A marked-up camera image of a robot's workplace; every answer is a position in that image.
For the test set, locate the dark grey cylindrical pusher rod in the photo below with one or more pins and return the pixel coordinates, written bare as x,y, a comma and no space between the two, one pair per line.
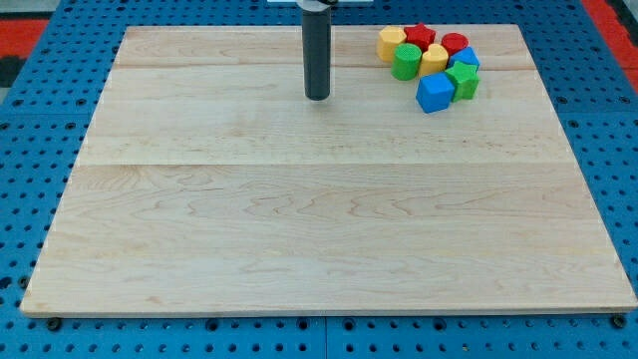
316,41

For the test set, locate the green star block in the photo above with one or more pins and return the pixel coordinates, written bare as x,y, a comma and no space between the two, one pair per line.
465,79

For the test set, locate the yellow heart block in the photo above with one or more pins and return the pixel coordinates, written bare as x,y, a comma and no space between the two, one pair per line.
434,60

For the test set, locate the green cylinder block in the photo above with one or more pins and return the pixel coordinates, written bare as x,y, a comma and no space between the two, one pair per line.
406,62

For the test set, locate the blue block behind star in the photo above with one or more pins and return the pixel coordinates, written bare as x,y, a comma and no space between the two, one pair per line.
467,56

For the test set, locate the light wooden board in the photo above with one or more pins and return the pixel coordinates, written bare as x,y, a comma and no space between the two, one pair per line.
208,185

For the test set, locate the yellow pentagon block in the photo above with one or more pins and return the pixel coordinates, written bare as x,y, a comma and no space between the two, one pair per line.
389,38

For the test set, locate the blue cube block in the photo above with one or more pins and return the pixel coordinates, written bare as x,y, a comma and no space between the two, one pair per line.
435,92

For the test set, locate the red star block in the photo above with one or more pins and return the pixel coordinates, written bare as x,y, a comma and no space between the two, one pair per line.
420,35

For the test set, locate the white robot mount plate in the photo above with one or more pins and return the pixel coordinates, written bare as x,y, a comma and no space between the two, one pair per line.
340,2

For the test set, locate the red cylinder block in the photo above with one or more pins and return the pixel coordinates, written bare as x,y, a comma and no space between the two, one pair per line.
454,42

